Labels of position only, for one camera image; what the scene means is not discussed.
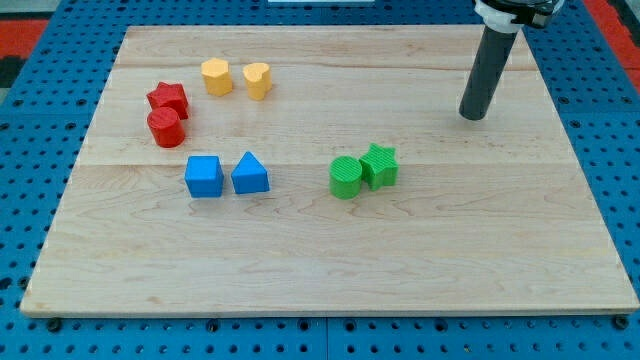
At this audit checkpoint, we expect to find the green star block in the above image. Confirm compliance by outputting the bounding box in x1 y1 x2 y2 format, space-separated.
359 143 399 191

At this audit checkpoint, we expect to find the robot arm flange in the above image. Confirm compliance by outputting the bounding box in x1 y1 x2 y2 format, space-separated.
473 0 565 34

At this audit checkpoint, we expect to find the red star block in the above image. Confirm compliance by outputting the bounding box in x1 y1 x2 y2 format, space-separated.
146 82 189 120

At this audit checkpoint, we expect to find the wooden board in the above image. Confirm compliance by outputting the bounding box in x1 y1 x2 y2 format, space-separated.
21 25 639 318

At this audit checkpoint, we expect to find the green cylinder block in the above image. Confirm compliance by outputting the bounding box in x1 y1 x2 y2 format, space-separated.
329 156 363 200

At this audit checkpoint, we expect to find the blue triangle block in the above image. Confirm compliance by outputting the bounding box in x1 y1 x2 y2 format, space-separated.
231 151 270 194

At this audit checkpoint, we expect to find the blue cube block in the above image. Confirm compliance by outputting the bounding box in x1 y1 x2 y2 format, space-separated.
184 155 224 198

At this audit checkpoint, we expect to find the yellow heart block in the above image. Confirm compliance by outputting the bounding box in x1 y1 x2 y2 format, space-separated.
243 63 272 101

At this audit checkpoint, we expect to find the yellow pentagon block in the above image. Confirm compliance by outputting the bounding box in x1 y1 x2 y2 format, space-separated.
201 58 233 97

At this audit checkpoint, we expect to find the red cylinder block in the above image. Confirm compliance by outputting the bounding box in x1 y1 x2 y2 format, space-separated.
147 107 186 148

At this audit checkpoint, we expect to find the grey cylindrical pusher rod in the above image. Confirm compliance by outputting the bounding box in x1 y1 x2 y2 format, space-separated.
459 26 517 121

